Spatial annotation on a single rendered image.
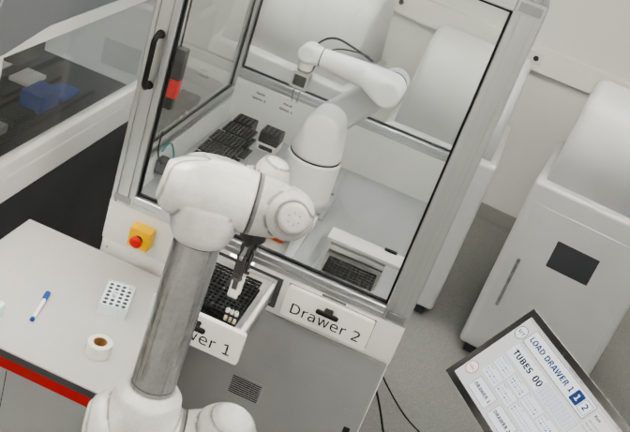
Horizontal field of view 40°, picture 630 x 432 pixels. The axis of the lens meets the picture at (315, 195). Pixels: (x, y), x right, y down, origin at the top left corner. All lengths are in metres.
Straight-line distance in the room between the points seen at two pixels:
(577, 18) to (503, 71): 3.13
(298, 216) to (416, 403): 2.40
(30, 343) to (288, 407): 0.92
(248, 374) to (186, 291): 1.16
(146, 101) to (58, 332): 0.72
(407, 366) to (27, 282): 2.06
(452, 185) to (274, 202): 0.86
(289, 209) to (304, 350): 1.19
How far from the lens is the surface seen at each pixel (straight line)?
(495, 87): 2.36
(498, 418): 2.45
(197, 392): 3.09
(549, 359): 2.48
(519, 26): 2.32
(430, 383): 4.18
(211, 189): 1.72
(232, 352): 2.50
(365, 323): 2.70
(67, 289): 2.74
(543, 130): 5.63
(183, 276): 1.82
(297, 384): 2.92
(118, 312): 2.66
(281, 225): 1.71
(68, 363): 2.49
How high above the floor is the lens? 2.41
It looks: 27 degrees down
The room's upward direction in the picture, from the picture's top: 20 degrees clockwise
